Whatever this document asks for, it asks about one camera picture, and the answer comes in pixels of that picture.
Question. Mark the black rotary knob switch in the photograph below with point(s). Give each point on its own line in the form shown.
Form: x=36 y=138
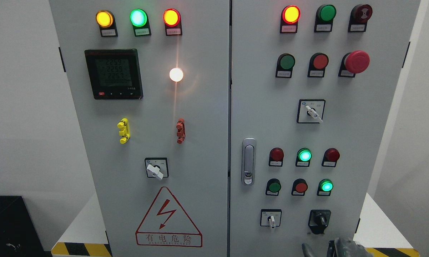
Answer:
x=318 y=221

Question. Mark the red terminal connector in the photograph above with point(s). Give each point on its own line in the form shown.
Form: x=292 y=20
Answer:
x=181 y=133

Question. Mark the white lit round lamp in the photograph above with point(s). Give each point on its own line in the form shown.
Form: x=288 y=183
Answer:
x=176 y=74

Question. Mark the dark red indicator lamp left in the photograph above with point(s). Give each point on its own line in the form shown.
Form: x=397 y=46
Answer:
x=276 y=157

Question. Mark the dark red indicator lamp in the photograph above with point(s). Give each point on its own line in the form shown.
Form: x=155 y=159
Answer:
x=330 y=158
x=276 y=157

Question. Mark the grey left cabinet door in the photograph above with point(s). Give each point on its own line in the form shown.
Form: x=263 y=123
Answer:
x=197 y=167

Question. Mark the grey cabinet door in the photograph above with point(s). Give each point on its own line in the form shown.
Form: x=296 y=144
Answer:
x=265 y=108
x=197 y=167

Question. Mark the small green push button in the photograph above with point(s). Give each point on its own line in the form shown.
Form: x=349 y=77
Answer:
x=273 y=187

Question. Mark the yellow terminal connector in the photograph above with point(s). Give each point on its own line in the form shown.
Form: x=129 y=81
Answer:
x=124 y=130

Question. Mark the green lit indicator lamp middle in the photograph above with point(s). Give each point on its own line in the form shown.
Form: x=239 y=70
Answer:
x=303 y=157

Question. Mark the green lit indicator lamp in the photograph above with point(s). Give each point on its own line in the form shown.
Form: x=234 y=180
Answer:
x=303 y=157
x=140 y=22

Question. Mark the green push button second row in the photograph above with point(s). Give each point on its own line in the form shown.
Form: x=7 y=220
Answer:
x=284 y=67

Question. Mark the small red push button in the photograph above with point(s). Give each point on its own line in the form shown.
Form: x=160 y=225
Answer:
x=299 y=187

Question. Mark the red electric hazard warning sticker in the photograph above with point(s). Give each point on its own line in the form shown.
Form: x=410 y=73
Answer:
x=167 y=224

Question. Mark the grey right cabinet door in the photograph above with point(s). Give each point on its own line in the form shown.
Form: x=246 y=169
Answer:
x=265 y=108

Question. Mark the black digital power meter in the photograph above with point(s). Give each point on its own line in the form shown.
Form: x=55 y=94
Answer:
x=114 y=74

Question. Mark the red-orange lit indicator lamp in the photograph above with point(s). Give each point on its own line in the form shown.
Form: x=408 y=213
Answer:
x=172 y=22

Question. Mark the dark red indicator lamp right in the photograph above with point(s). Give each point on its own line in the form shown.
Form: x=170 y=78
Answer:
x=330 y=158

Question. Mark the red push button second row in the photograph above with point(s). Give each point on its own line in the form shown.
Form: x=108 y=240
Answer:
x=317 y=64

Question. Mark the green lit push button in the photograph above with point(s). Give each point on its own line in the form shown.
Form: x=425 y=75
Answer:
x=325 y=187

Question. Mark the red lit lamp right door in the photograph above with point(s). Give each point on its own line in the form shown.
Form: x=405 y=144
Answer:
x=289 y=19

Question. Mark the yellow indicator lamp top left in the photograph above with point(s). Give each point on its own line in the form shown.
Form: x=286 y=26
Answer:
x=107 y=24

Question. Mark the red emergency stop mushroom button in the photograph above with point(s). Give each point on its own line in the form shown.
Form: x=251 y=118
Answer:
x=353 y=63

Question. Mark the green push button top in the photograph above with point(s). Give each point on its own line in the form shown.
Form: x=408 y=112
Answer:
x=324 y=18

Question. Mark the white platform with hazard stripes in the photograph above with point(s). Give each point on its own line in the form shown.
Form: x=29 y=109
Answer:
x=86 y=236

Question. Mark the red black buzzer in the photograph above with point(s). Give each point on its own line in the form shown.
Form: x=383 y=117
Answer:
x=359 y=17

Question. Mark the black box lower left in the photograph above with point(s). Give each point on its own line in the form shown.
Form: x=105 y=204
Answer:
x=18 y=237

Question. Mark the silver door lock handle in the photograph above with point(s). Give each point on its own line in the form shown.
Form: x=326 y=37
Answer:
x=248 y=160

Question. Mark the white selector switch left door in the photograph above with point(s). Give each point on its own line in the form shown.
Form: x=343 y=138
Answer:
x=156 y=167

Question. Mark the white lever selector switch upper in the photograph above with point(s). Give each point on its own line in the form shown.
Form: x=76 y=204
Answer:
x=310 y=111

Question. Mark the white lever selector switch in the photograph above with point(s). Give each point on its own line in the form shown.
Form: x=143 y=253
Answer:
x=271 y=218
x=310 y=111

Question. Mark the white lever selector switch lower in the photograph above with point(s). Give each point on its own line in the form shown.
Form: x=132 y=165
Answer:
x=271 y=218

